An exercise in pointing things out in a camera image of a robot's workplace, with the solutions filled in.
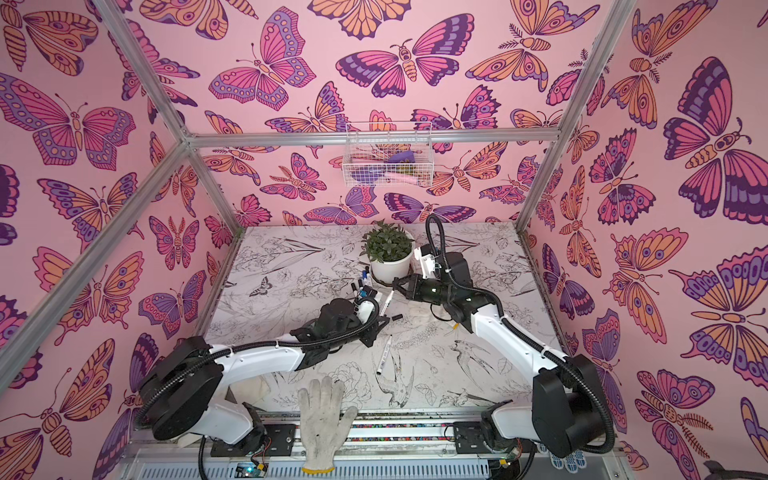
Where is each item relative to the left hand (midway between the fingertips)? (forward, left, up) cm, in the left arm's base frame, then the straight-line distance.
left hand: (390, 317), depth 81 cm
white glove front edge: (-25, +17, -13) cm, 33 cm away
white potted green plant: (+21, 0, +4) cm, 21 cm away
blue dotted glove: (-32, -43, -12) cm, 54 cm away
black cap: (+6, -2, -12) cm, 13 cm away
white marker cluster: (+15, +12, -12) cm, 22 cm away
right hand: (+6, -1, +8) cm, 11 cm away
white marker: (+22, +9, -12) cm, 26 cm away
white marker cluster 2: (-10, +3, -13) cm, 17 cm away
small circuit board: (-33, +34, -15) cm, 50 cm away
